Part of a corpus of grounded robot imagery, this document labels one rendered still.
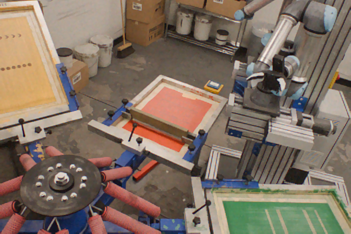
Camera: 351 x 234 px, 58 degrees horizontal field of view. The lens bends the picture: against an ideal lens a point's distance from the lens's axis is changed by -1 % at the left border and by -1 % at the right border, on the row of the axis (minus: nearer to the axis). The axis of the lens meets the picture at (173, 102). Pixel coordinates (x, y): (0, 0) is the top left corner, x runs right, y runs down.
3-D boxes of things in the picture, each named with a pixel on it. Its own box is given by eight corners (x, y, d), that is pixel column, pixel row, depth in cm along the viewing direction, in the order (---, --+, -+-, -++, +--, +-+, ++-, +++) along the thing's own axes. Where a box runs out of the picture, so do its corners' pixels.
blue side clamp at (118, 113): (126, 108, 225) (127, 100, 221) (132, 110, 224) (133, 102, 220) (101, 131, 202) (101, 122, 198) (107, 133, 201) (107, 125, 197)
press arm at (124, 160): (131, 149, 185) (131, 143, 182) (140, 154, 183) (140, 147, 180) (114, 169, 172) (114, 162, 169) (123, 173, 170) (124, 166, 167)
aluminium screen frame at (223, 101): (159, 78, 261) (160, 74, 259) (227, 103, 244) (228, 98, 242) (102, 130, 201) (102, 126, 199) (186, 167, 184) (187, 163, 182)
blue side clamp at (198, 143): (199, 137, 209) (201, 129, 205) (205, 140, 208) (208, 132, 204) (180, 166, 186) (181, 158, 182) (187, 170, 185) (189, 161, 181)
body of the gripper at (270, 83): (276, 95, 135) (287, 84, 144) (280, 76, 131) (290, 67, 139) (260, 89, 139) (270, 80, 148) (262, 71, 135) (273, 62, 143)
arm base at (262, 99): (273, 96, 202) (278, 83, 196) (274, 109, 190) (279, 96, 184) (250, 91, 204) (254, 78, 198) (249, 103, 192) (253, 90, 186)
